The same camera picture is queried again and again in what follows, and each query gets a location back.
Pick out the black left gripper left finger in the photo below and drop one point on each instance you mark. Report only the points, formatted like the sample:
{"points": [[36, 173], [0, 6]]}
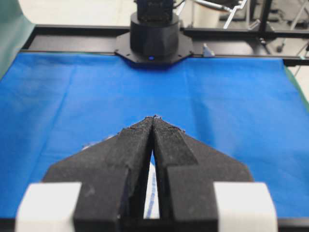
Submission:
{"points": [[92, 190]]}

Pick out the blue table cloth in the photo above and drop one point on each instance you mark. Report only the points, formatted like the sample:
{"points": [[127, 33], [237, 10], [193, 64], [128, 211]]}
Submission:
{"points": [[52, 104]]}

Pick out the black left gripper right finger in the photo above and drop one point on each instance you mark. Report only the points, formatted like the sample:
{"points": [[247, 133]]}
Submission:
{"points": [[204, 190]]}

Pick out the black aluminium table frame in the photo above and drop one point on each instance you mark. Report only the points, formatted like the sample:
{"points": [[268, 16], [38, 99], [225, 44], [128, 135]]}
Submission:
{"points": [[102, 40]]}

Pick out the green backdrop sheet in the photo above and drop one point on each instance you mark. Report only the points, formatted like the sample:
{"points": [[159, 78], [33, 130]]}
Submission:
{"points": [[15, 29]]}

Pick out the silver corner bracket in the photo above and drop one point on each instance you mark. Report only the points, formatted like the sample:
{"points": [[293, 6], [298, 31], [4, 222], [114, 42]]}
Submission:
{"points": [[207, 52]]}

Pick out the blue white striped towel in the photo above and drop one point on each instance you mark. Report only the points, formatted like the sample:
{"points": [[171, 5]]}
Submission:
{"points": [[151, 205]]}

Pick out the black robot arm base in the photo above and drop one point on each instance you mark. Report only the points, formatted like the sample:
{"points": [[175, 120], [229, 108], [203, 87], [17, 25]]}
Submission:
{"points": [[154, 37]]}

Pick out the black metal stand background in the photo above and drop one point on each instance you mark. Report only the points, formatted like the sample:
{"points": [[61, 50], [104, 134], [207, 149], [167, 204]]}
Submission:
{"points": [[260, 28]]}

